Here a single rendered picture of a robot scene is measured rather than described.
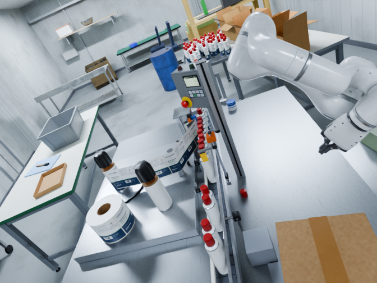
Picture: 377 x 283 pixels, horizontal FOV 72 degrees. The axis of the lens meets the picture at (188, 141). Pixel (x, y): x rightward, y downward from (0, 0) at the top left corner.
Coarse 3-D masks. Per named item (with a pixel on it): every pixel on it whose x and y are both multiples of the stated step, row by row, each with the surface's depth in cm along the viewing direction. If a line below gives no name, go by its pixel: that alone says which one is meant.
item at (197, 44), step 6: (204, 36) 339; (210, 36) 335; (216, 36) 313; (198, 42) 337; (204, 42) 322; (216, 42) 315; (186, 48) 325; (198, 48) 352; (216, 48) 318; (186, 54) 329; (204, 54) 335; (210, 54) 333
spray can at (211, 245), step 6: (204, 234) 89; (210, 234) 88; (204, 240) 87; (210, 240) 87; (216, 240) 90; (204, 246) 90; (210, 246) 88; (216, 246) 88; (210, 252) 88; (216, 252) 88; (222, 252) 91; (216, 258) 90; (222, 258) 91; (216, 264) 93; (222, 264) 92; (222, 270) 94
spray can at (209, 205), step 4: (204, 196) 103; (208, 196) 103; (204, 200) 102; (208, 200) 103; (212, 200) 105; (204, 204) 105; (208, 204) 103; (212, 204) 104; (204, 208) 105; (208, 208) 103; (212, 208) 104; (216, 208) 105; (208, 212) 105; (212, 212) 105; (216, 212) 106; (208, 216) 108; (212, 216) 106; (216, 216) 106; (220, 216) 109; (212, 220) 108; (216, 220) 107; (220, 220) 109; (216, 224) 109; (220, 224) 109; (216, 228) 110; (220, 228) 110
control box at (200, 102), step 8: (208, 64) 113; (176, 72) 117; (184, 72) 114; (192, 72) 110; (176, 80) 119; (200, 80) 110; (216, 80) 118; (184, 88) 119; (192, 88) 116; (200, 88) 113; (216, 88) 118; (184, 96) 122; (192, 104) 123; (200, 104) 120; (208, 104) 117
